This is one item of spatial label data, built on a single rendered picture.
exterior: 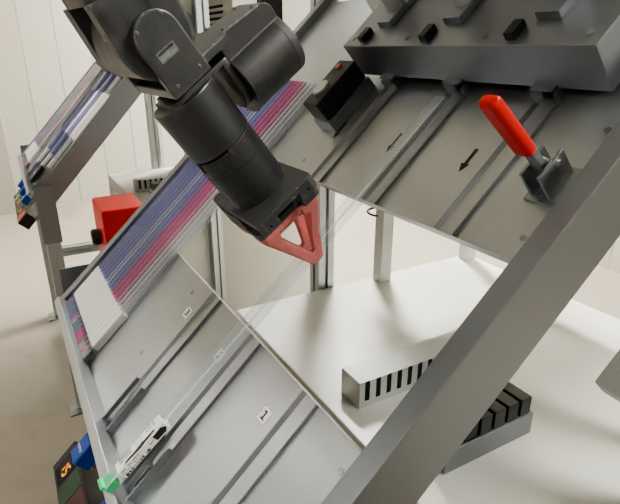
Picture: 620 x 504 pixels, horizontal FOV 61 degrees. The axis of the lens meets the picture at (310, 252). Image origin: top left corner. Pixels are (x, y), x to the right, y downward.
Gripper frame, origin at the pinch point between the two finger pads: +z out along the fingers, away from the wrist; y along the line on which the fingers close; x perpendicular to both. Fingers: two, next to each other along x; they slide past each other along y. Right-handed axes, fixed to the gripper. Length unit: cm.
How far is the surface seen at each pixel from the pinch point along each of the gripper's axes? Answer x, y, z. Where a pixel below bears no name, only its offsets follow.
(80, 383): 29.0, 19.7, 3.0
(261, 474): 17.0, -12.1, 3.2
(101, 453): 29.0, 5.5, 2.8
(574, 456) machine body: -7.7, -12.7, 44.6
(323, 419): 10.5, -13.4, 2.7
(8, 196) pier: 66, 383, 49
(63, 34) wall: -42, 393, -5
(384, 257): -22, 44, 47
